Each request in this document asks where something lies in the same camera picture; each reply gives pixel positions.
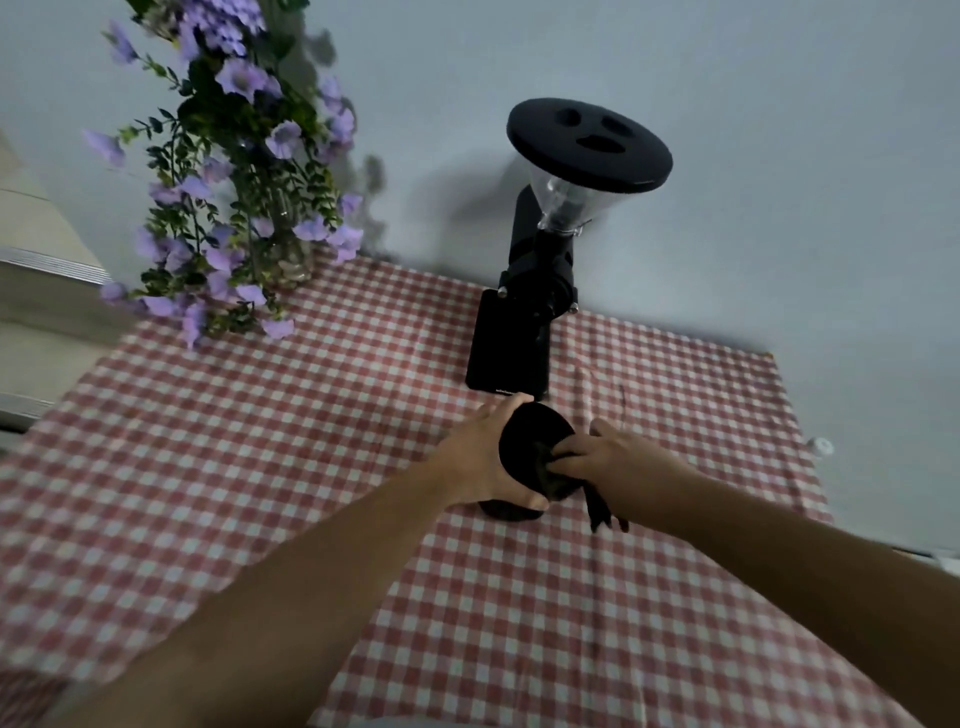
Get person's right forearm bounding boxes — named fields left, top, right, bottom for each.
left=675, top=468, right=960, bottom=728

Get person's right hand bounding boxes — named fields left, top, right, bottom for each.
left=546, top=417, right=702, bottom=531

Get person's left hand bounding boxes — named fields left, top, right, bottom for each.
left=428, top=392, right=552, bottom=514

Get black coffee grinder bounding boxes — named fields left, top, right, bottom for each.
left=465, top=97, right=674, bottom=401

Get black cleaning cloth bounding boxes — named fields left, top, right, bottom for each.
left=525, top=438, right=631, bottom=535

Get clear glass vase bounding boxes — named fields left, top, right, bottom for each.
left=243, top=183, right=316, bottom=290

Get black grounds cup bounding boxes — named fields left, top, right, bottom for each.
left=478, top=402, right=585, bottom=523

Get beige cabinet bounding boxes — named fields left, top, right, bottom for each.
left=0, top=131, right=140, bottom=451

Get person's left forearm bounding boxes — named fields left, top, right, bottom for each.
left=36, top=459, right=456, bottom=728

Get red white checkered tablecloth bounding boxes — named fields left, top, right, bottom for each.
left=0, top=251, right=924, bottom=728

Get purple artificial flower bouquet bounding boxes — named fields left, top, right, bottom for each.
left=82, top=0, right=366, bottom=351

